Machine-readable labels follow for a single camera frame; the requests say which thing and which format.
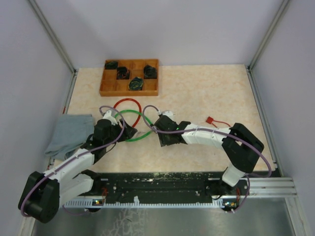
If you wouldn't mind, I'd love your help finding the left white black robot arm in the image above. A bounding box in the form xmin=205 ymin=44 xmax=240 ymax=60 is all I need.
xmin=18 ymin=118 xmax=137 ymax=223

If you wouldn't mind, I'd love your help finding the blue yellow rolled tie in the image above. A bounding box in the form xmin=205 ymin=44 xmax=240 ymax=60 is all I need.
xmin=128 ymin=77 xmax=144 ymax=91

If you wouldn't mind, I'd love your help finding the black orange rolled tie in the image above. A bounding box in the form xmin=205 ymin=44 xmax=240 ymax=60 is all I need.
xmin=116 ymin=66 xmax=130 ymax=80

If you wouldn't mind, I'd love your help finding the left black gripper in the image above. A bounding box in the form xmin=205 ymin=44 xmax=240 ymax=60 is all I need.
xmin=104 ymin=118 xmax=137 ymax=147

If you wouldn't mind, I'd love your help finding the wooden compartment tray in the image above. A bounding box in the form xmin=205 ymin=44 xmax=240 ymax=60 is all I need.
xmin=99 ymin=59 xmax=159 ymax=96

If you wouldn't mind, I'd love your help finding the black dotted rolled tie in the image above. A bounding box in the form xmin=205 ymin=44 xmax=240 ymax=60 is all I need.
xmin=143 ymin=64 xmax=158 ymax=79

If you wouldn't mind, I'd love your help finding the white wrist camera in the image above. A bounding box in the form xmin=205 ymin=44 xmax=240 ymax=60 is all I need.
xmin=102 ymin=110 xmax=118 ymax=125
xmin=161 ymin=110 xmax=175 ymax=119

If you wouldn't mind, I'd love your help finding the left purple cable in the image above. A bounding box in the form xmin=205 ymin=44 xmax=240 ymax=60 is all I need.
xmin=19 ymin=105 xmax=126 ymax=218

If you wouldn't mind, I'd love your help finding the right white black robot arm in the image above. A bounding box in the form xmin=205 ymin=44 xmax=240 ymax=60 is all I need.
xmin=153 ymin=115 xmax=264 ymax=195

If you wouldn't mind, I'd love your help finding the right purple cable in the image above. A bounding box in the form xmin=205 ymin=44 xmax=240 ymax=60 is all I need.
xmin=142 ymin=105 xmax=273 ymax=214

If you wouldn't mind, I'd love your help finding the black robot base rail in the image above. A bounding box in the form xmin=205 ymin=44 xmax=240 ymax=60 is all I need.
xmin=46 ymin=171 xmax=249 ymax=212

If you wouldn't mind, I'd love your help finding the folded blue jeans cloth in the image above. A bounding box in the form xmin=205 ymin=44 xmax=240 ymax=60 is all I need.
xmin=44 ymin=114 xmax=94 ymax=161

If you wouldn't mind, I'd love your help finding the thin red wire padlock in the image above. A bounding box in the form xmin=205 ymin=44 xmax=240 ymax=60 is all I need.
xmin=206 ymin=117 xmax=231 ymax=128

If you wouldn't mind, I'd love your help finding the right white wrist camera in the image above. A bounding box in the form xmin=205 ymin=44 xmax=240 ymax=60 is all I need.
xmin=161 ymin=110 xmax=175 ymax=119

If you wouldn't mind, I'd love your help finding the dark green rolled tie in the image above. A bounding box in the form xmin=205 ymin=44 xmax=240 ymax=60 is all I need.
xmin=104 ymin=60 xmax=119 ymax=70

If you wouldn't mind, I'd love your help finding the red cable lock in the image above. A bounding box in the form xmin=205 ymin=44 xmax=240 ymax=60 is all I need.
xmin=114 ymin=98 xmax=142 ymax=128

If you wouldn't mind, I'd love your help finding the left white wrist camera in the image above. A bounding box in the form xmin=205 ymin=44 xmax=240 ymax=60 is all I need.
xmin=102 ymin=110 xmax=118 ymax=125

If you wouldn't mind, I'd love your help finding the purple cable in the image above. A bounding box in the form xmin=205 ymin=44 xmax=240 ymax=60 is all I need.
xmin=142 ymin=105 xmax=273 ymax=214
xmin=19 ymin=105 xmax=126 ymax=218

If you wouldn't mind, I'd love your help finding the green cable lock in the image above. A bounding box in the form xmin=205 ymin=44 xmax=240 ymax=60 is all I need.
xmin=117 ymin=110 xmax=153 ymax=142

